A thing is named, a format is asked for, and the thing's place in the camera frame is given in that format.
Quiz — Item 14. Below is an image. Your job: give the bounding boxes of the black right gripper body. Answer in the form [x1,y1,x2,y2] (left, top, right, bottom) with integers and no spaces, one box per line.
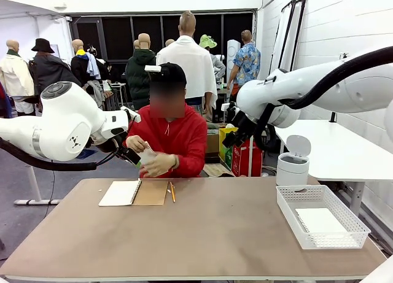
[228,110,257,141]

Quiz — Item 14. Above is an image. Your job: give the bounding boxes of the black cap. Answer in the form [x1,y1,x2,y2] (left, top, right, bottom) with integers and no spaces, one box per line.
[149,62,187,89]

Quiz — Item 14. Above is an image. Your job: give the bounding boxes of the white lidded trash bin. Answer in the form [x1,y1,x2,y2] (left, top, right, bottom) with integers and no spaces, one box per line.
[275,134,312,187]

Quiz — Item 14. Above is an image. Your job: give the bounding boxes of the large white side table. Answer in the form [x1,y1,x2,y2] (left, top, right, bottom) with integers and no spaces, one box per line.
[274,119,393,217]

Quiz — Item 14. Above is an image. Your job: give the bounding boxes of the small white table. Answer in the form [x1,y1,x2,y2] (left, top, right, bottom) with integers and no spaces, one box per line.
[247,137,254,177]

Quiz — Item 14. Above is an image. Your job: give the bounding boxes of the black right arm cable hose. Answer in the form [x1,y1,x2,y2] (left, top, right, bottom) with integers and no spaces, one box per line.
[254,45,393,152]

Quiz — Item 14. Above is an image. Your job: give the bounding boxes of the mannequin black hat jeans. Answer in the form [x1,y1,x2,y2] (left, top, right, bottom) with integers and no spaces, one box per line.
[29,37,82,88]

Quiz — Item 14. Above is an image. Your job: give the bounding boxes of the mannequin dark green jacket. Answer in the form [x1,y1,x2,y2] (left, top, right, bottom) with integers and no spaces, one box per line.
[125,33,157,111]

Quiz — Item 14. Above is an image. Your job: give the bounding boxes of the mannequin green hat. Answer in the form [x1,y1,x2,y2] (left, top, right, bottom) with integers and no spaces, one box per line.
[198,34,227,81]

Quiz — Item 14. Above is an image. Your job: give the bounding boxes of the brown spiral notebook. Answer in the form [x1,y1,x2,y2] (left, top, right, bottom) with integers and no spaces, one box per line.
[98,178,169,207]

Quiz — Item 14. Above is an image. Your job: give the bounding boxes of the mannequin cream jacket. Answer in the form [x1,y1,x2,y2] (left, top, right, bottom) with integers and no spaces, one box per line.
[0,39,35,117]

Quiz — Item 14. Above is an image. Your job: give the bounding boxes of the mannequin blue floral shirt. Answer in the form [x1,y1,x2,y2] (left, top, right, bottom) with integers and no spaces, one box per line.
[226,29,262,96]

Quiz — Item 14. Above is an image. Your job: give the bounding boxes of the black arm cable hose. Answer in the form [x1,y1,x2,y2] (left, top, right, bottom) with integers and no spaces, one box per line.
[0,137,120,173]
[254,45,393,152]

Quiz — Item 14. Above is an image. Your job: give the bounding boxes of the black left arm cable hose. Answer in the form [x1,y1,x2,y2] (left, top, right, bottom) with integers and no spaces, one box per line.
[0,137,120,173]

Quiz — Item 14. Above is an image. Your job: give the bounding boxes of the white perforated plastic basket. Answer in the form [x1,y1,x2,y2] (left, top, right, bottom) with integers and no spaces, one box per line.
[275,184,372,250]

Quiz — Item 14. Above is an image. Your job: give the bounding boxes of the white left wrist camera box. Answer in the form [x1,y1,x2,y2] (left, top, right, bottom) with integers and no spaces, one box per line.
[120,106,142,123]

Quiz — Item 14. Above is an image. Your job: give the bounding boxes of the white desk frame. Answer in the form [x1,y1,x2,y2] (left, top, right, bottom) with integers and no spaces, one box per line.
[14,165,62,206]

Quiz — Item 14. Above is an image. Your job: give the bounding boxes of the person's right hand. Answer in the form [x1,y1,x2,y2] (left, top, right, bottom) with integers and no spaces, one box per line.
[125,134,149,153]

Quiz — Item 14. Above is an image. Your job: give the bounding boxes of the black framed white panel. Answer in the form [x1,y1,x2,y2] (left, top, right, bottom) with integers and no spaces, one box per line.
[284,0,307,72]
[269,0,297,74]

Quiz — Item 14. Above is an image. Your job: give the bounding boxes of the brown cardboard box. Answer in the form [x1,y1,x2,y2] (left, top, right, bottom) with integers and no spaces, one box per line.
[206,132,220,155]

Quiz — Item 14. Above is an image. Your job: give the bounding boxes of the person in red hoodie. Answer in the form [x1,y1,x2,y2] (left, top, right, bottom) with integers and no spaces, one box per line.
[125,62,208,178]

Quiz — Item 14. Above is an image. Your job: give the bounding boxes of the person's left hand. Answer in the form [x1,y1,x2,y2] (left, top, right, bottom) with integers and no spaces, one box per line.
[139,153,179,178]

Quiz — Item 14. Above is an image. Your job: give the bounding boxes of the tall mannequin white cloth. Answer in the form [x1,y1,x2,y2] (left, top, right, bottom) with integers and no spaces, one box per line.
[155,10,218,122]

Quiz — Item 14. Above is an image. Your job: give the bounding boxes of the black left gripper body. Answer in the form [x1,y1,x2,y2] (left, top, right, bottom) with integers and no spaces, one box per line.
[101,134,141,166]

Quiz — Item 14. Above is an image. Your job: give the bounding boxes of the white paper sheet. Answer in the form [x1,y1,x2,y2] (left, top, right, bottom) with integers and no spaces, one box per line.
[139,141,159,171]

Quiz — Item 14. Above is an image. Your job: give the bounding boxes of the mannequin yellow scarf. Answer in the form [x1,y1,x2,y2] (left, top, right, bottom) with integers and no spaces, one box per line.
[70,39,107,109]

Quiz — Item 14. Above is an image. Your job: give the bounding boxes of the white tower fan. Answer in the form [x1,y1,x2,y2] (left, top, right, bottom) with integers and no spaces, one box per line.
[227,39,241,71]

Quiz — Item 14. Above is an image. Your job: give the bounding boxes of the person's right forearm red sleeve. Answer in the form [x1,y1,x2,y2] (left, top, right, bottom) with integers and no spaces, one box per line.
[126,123,147,142]

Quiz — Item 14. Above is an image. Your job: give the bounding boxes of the person's left forearm red sleeve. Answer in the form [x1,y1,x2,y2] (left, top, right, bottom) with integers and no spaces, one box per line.
[173,152,206,177]

